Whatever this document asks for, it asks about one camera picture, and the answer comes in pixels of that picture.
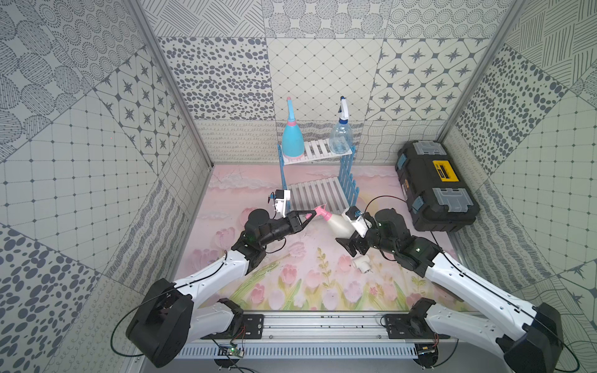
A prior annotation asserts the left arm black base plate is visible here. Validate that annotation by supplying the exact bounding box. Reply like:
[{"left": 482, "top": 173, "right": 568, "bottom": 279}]
[{"left": 217, "top": 314, "right": 264, "bottom": 340}]

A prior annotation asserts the aluminium mounting rail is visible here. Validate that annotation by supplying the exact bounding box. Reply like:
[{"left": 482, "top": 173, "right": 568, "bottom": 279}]
[{"left": 186, "top": 310, "right": 467, "bottom": 345}]

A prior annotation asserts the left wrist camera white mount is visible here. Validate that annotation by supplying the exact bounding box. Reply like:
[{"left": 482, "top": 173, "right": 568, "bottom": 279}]
[{"left": 271, "top": 190, "right": 291, "bottom": 218}]

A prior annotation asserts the white pink spray bottle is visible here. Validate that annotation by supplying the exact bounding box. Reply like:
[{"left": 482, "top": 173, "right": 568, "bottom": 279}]
[{"left": 314, "top": 205, "right": 355, "bottom": 239}]

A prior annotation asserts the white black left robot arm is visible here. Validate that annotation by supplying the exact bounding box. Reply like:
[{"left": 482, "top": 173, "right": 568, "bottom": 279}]
[{"left": 125, "top": 209, "right": 317, "bottom": 368}]

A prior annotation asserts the green circuit board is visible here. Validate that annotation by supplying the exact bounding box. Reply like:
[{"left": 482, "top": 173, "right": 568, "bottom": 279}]
[{"left": 219, "top": 344, "right": 245, "bottom": 359}]

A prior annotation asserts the black yellow toolbox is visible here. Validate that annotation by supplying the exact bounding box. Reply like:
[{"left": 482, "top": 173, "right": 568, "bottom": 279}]
[{"left": 395, "top": 141, "right": 480, "bottom": 233}]

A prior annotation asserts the clear blue-capped spray bottle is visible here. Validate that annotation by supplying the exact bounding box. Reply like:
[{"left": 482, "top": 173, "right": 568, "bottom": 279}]
[{"left": 329, "top": 96, "right": 354, "bottom": 155}]

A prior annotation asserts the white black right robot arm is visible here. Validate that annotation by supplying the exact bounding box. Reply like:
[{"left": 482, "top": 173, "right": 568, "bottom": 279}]
[{"left": 337, "top": 207, "right": 564, "bottom": 372}]

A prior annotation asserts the blue white slatted shelf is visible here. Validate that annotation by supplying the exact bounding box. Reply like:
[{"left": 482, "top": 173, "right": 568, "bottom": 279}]
[{"left": 278, "top": 138, "right": 359, "bottom": 214}]

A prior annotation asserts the teal pink spray bottle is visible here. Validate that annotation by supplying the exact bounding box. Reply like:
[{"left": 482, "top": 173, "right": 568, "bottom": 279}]
[{"left": 281, "top": 97, "right": 305, "bottom": 159}]

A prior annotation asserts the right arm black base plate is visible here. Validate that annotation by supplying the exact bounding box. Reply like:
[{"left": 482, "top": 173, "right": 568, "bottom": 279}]
[{"left": 380, "top": 313, "right": 435, "bottom": 340}]

